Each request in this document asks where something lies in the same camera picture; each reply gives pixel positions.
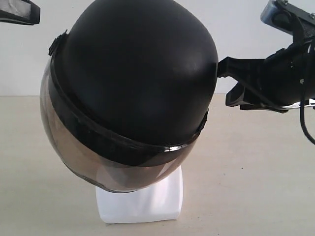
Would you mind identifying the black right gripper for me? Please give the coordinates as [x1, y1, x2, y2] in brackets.
[217, 44, 311, 110]

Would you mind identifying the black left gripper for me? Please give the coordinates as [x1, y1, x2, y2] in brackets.
[0, 0, 41, 26]

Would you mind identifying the black helmet with tinted visor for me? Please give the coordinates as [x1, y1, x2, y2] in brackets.
[40, 0, 219, 193]

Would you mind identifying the white mannequin head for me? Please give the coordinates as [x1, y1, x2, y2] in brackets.
[95, 167, 183, 224]

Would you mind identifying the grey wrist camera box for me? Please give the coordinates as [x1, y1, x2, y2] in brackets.
[260, 0, 315, 41]

